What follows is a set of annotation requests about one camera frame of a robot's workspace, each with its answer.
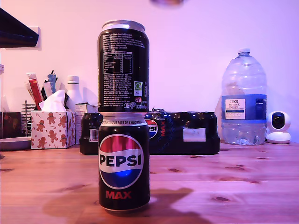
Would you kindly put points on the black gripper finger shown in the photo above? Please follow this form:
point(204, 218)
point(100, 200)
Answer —
point(16, 35)

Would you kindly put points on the black Pepsi Max can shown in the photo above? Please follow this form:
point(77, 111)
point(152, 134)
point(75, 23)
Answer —
point(167, 2)
point(121, 70)
point(121, 163)

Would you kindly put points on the black Pepsi Max multipack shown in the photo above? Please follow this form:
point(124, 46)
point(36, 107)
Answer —
point(187, 142)

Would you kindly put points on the cream paper packet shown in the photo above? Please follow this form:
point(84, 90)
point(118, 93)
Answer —
point(28, 91)

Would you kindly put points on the white paper sachet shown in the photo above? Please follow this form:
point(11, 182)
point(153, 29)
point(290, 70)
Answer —
point(47, 89)

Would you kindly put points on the white paper tissue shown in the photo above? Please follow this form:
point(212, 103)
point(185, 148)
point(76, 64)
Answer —
point(53, 101)

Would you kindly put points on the dark patterned box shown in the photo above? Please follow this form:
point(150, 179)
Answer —
point(10, 124)

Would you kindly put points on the small white cardboard box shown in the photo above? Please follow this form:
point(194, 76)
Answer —
point(81, 108)

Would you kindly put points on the gingerbread print tissue box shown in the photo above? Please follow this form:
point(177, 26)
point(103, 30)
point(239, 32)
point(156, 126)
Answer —
point(51, 133)

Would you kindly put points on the grey plate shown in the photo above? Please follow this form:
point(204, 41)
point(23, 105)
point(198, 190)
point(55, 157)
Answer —
point(14, 144)

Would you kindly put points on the large clear water bottle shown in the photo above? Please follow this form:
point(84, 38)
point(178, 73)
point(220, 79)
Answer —
point(243, 79)

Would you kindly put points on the white wall light switch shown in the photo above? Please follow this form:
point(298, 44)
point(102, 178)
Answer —
point(36, 29)

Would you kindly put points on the small white round camera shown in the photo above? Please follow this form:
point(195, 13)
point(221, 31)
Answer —
point(279, 130)

